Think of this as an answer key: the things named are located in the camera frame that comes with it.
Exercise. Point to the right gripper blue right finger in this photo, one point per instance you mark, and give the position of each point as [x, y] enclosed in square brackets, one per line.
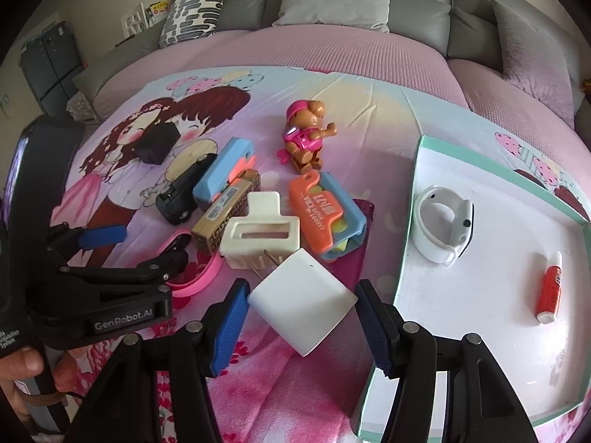
[376, 323]

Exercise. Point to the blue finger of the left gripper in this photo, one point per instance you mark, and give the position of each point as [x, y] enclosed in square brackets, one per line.
[101, 237]
[174, 249]

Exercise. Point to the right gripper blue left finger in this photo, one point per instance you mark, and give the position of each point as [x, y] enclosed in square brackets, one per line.
[229, 318]

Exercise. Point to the pink kids smartwatch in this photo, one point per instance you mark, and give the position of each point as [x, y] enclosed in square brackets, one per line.
[200, 271]

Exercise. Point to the white power adapter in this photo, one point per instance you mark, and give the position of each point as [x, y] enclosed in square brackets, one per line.
[302, 301]

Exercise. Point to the brown puppy toy pink outfit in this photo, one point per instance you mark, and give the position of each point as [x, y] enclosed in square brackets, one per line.
[304, 134]

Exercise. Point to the person's left hand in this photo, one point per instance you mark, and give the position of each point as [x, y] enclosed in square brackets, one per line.
[28, 363]

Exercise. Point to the brown patterned box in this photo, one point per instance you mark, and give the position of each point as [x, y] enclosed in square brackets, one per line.
[232, 202]

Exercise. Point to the black toy car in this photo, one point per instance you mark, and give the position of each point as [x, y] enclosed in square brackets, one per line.
[176, 203]

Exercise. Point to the white plastic clip holder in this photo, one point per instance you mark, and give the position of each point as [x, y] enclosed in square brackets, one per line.
[263, 236]

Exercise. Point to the orange blue toy case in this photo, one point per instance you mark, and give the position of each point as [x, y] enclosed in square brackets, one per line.
[332, 223]

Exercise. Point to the small black cube box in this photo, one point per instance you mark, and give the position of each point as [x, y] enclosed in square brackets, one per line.
[156, 143]

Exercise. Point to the blue orange block toy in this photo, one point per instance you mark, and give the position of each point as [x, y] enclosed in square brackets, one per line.
[235, 157]

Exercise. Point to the white round wrist device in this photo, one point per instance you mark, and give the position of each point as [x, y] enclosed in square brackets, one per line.
[442, 224]

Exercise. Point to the cartoon printed tablecloth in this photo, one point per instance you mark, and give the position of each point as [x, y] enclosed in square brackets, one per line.
[192, 152]

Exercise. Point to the teal rimmed white tray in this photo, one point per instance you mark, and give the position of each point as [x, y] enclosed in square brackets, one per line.
[493, 288]

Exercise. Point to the red glue bottle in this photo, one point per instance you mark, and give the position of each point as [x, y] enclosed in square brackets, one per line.
[549, 298]

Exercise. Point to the dark cabinet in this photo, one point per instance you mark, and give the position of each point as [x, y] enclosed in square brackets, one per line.
[50, 61]

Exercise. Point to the white papers beside sofa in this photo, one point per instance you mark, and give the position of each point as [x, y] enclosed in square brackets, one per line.
[141, 17]

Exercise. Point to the black white patterned cushion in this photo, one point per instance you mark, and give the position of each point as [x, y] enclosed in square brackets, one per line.
[188, 20]

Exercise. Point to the pink sofa seat cover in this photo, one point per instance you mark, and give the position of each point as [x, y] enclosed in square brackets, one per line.
[389, 57]

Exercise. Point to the purple grey cushion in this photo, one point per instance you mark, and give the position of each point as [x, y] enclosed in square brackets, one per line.
[534, 62]

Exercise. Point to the grey sofa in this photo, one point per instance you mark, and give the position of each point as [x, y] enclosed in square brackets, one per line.
[459, 29]

